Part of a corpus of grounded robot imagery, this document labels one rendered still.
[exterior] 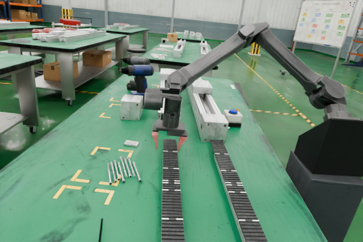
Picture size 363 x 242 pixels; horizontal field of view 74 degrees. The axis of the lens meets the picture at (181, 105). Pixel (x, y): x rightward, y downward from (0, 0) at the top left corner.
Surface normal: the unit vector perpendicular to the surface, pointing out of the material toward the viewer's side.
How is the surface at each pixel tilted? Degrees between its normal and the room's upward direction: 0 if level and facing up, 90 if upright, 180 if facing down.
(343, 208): 90
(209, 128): 90
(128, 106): 90
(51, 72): 90
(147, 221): 0
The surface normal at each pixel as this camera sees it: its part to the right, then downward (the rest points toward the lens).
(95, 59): -0.01, 0.33
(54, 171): 0.10, -0.93
